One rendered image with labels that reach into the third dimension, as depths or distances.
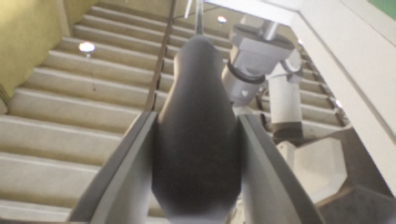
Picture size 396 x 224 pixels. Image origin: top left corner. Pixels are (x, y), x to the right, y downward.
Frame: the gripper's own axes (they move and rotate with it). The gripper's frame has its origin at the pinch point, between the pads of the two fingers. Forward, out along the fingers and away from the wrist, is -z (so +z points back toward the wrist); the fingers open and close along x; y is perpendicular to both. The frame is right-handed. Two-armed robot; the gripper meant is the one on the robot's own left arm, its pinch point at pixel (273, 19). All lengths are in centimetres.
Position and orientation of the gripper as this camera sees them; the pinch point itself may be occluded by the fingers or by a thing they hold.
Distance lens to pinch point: 39.0
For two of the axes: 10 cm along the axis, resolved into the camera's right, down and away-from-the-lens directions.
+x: -9.7, -1.8, -1.8
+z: -2.5, 6.3, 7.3
